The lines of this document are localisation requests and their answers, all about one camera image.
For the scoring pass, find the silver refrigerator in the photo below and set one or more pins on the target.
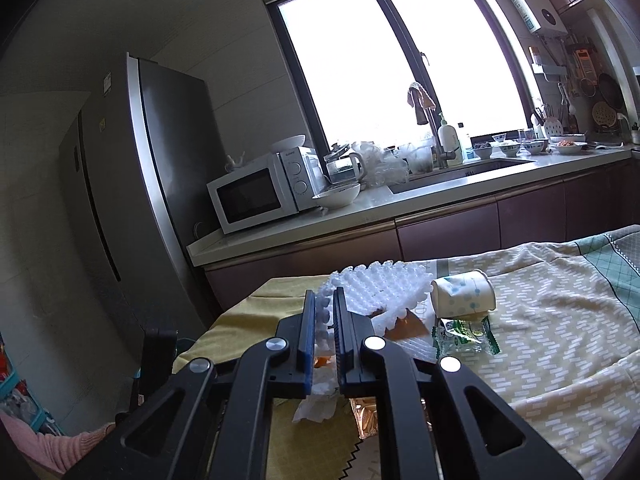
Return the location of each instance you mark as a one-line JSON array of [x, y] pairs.
[[134, 167]]

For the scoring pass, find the yellow patterned tablecloth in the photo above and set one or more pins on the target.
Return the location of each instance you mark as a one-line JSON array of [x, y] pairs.
[[567, 324]]

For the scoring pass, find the kitchen counter with cabinets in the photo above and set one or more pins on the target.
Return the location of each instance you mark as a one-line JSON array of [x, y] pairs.
[[552, 198]]

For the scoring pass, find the small dotted paper cup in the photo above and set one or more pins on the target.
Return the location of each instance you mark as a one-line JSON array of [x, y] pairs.
[[454, 296]]

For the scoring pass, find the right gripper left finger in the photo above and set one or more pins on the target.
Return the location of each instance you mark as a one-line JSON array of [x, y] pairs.
[[305, 343]]

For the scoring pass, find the copper foil wrapper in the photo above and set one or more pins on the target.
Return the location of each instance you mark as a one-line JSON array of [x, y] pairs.
[[365, 413]]

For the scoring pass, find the glass electric kettle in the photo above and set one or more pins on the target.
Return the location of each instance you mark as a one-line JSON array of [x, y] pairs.
[[344, 165]]

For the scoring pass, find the white microwave oven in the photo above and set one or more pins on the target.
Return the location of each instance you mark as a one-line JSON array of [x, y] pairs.
[[270, 188]]

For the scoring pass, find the pink sleeved left forearm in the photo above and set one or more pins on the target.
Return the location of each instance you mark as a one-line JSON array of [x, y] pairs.
[[55, 453]]

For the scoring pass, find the white ceramic bowl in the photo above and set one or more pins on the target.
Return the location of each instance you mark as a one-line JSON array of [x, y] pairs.
[[337, 197]]

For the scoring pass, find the kitchen faucet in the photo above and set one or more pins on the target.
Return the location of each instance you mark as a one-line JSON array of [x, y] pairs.
[[424, 109]]

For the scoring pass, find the large window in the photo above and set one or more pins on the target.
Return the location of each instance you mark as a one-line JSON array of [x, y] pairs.
[[352, 62]]

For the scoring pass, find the white soap bottle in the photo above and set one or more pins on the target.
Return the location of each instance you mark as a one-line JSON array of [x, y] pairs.
[[450, 143]]

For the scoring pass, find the black frying pan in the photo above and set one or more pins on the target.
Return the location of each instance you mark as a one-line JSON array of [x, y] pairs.
[[610, 91]]

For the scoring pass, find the white tissue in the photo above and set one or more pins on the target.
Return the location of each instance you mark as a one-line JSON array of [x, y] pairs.
[[325, 400]]

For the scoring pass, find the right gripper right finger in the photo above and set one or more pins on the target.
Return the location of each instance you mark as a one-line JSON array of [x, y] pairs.
[[344, 340]]

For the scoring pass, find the green snack wrapper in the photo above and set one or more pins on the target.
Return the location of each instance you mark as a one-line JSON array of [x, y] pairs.
[[453, 336]]

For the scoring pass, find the white plastic egg tray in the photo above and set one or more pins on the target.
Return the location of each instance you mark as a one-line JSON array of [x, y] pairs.
[[394, 295]]

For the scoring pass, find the white water heater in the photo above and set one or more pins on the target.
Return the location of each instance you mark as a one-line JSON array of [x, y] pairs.
[[540, 17]]

